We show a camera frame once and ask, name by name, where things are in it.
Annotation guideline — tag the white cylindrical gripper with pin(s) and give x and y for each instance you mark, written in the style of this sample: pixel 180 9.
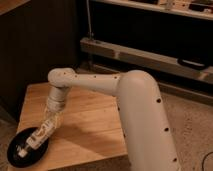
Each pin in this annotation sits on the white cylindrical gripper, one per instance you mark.
pixel 56 102

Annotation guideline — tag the clear plastic bottle white cap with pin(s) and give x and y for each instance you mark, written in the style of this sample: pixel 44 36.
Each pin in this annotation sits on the clear plastic bottle white cap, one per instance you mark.
pixel 38 137

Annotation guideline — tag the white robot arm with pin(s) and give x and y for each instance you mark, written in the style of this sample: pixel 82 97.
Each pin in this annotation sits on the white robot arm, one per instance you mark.
pixel 148 138

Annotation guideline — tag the wooden table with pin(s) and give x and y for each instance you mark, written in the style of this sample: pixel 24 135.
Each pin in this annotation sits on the wooden table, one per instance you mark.
pixel 90 131

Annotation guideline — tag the metal vertical pole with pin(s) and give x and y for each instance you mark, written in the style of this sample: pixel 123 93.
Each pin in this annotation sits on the metal vertical pole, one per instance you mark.
pixel 90 32

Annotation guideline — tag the white shelf with items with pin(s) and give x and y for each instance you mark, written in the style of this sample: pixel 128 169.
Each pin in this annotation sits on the white shelf with items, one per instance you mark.
pixel 200 9

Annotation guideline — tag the grey metal rail beam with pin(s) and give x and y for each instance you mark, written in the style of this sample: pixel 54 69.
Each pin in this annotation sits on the grey metal rail beam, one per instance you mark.
pixel 145 59

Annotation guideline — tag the black handle on rail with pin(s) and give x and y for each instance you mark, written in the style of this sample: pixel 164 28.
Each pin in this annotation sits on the black handle on rail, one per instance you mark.
pixel 192 65

